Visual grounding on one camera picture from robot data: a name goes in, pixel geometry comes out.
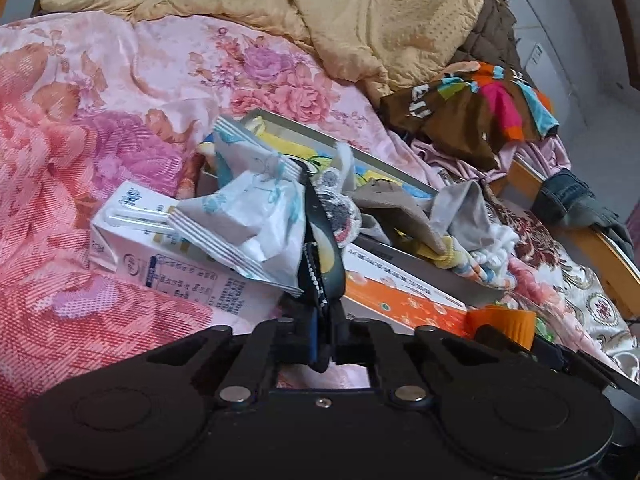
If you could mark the silver ornate patterned blanket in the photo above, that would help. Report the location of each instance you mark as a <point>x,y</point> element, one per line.
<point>575,300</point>

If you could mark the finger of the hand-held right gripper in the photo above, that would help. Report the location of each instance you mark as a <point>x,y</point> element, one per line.
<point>550,355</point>

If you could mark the grey metal tray box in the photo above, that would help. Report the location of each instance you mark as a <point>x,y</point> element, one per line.
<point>410,262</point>

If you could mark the lilac cloth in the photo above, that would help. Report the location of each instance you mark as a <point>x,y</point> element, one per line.
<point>550,152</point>

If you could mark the pink floral bed sheet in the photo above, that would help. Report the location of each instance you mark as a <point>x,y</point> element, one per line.
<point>125,85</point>

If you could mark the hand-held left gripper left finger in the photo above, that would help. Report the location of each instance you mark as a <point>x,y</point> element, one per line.
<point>312,340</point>

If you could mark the blue jeans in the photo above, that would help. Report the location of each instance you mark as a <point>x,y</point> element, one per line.
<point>560,195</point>

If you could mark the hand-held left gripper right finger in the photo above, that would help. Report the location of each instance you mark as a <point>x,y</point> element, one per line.
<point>345,340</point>

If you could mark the black hair band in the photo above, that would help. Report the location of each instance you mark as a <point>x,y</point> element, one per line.
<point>325,260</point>

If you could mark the white milk carton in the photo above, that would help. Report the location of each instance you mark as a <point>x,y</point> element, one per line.
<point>150,260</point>

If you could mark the grey spotted plush cloth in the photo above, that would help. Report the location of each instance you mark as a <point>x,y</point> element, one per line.
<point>335,200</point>

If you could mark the yellow quilt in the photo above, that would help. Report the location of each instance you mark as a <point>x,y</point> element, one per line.
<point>350,10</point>

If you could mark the brown multicoloured patchwork garment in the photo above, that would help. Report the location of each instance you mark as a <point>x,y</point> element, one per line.
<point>450,120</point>

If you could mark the orange and white box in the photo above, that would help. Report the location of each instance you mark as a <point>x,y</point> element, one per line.
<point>400,300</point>

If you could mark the orange ribbed cap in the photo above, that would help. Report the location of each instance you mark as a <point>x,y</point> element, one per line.
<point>500,322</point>

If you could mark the yellow cartoon towel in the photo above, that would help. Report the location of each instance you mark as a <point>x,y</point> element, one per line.
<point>285,142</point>

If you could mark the white and blue snack packet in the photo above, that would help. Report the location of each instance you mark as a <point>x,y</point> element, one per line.
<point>240,220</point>

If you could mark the striped pastel sock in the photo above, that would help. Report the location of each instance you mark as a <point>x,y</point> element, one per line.
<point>480,270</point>

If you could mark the beige sock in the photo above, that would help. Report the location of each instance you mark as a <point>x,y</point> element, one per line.
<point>395,200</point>

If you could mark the brown quilted jacket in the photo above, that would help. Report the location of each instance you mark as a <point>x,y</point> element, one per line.
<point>495,35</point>

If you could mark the grey-green garment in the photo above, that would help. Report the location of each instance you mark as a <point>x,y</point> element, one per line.
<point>600,215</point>

